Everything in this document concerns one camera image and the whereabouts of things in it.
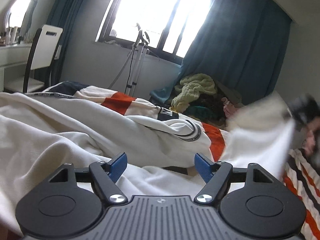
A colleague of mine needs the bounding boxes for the white zip-up sweatshirt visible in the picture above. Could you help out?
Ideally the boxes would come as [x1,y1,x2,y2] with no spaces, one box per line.
[0,89,297,235]

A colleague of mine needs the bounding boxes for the person right hand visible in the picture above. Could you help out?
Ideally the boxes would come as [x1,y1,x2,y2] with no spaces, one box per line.
[303,118,319,169]

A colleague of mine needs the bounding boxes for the dark green garment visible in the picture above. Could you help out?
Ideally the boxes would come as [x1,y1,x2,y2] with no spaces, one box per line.
[184,106,220,120]

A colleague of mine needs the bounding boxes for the striped orange black white bedsheet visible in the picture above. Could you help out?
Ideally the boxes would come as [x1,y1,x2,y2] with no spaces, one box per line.
[47,81,319,239]

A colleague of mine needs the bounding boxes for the olive grey garment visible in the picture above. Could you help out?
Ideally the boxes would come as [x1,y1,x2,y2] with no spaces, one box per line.
[214,80,242,105]

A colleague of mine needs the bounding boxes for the yellow knitted blanket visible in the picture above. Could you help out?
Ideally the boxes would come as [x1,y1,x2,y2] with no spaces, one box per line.
[170,73,217,113]

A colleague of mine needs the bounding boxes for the teal right curtain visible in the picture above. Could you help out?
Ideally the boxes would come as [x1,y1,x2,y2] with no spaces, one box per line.
[150,0,293,106]

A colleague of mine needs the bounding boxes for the teal curtain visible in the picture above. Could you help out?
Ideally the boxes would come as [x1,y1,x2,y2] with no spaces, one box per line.
[35,0,84,85]
[150,0,293,106]

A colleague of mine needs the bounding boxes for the white backed chair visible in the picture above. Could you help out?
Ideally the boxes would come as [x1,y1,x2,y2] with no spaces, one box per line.
[4,24,64,94]

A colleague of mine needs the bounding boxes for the white vanity desk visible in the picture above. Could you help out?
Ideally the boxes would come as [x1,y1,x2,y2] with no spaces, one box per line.
[0,43,32,92]

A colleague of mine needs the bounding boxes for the dark framed window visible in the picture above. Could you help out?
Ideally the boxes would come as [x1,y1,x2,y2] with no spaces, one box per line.
[98,0,213,64]

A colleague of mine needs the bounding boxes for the teal left curtain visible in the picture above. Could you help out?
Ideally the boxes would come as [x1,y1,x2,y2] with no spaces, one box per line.
[35,0,84,85]

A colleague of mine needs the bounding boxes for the wavy vanity mirror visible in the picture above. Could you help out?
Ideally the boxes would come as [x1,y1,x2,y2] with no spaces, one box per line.
[4,0,37,36]

